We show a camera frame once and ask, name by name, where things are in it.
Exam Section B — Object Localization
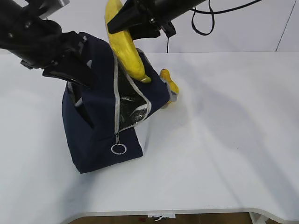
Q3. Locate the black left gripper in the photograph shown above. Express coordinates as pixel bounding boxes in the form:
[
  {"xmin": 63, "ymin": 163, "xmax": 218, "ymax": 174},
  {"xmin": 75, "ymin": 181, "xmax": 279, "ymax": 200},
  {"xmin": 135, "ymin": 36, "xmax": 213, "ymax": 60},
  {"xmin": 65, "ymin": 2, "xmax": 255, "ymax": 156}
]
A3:
[{"xmin": 21, "ymin": 20, "xmax": 97, "ymax": 88}]

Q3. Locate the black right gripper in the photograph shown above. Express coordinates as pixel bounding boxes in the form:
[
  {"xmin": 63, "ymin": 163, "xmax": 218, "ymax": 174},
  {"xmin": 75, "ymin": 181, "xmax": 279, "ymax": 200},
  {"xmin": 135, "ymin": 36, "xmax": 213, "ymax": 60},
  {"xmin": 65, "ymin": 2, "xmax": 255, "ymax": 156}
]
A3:
[{"xmin": 107, "ymin": 0, "xmax": 176, "ymax": 40}]

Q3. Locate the yellow banana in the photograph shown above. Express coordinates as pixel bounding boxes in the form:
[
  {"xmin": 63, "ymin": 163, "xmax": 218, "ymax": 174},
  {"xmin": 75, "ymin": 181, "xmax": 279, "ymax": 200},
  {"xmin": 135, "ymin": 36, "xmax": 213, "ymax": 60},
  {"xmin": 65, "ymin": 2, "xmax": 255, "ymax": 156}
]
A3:
[{"xmin": 105, "ymin": 0, "xmax": 151, "ymax": 84}]

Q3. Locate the navy blue lunch bag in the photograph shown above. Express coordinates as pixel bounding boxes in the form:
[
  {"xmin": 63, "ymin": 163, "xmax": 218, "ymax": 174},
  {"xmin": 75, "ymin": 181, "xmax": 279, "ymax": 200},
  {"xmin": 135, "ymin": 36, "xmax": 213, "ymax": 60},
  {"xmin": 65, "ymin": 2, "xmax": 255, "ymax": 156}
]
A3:
[{"xmin": 62, "ymin": 32, "xmax": 169, "ymax": 173}]

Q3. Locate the yellow pear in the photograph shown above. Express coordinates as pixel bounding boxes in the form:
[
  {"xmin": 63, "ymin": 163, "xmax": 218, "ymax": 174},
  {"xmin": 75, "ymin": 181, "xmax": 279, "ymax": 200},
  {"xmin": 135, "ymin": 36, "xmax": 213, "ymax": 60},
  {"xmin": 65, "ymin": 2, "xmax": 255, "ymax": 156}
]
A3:
[{"xmin": 159, "ymin": 69, "xmax": 179, "ymax": 109}]

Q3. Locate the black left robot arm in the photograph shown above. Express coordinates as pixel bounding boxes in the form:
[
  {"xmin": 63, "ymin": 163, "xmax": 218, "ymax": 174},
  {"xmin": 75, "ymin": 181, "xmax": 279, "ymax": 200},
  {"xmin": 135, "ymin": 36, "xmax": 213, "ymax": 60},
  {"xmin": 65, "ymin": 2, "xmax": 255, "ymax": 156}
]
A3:
[{"xmin": 0, "ymin": 0, "xmax": 97, "ymax": 88}]

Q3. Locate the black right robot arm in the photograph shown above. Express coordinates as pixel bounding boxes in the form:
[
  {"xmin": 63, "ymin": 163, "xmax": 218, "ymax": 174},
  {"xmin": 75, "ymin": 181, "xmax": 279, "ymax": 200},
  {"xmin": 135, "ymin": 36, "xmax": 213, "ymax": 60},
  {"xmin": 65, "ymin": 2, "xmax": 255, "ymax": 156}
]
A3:
[{"xmin": 107, "ymin": 0, "xmax": 203, "ymax": 40}]

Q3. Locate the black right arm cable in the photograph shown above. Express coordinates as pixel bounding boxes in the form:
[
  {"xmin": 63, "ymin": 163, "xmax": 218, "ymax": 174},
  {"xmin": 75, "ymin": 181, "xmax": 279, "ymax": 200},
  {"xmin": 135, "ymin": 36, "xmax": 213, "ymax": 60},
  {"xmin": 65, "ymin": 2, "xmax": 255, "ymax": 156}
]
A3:
[{"xmin": 165, "ymin": 0, "xmax": 262, "ymax": 54}]

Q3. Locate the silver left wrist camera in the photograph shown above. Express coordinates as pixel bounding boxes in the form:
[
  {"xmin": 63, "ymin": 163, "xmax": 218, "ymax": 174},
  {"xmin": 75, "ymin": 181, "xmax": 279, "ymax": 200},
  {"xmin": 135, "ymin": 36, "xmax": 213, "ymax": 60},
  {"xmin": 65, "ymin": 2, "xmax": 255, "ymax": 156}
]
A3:
[{"xmin": 23, "ymin": 0, "xmax": 71, "ymax": 20}]

